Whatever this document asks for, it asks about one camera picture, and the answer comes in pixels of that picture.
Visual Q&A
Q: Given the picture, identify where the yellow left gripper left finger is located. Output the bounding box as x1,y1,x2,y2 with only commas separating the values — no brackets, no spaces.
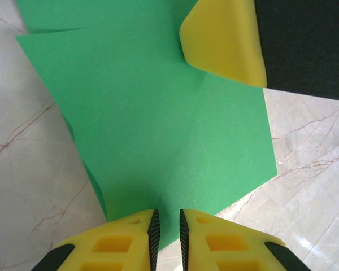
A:
31,208,161,271

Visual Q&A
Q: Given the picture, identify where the green paper sheet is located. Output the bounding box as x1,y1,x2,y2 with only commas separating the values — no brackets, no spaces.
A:
15,0,278,252

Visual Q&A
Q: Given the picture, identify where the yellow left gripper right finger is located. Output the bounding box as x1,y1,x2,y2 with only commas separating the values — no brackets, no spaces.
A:
179,208,310,271

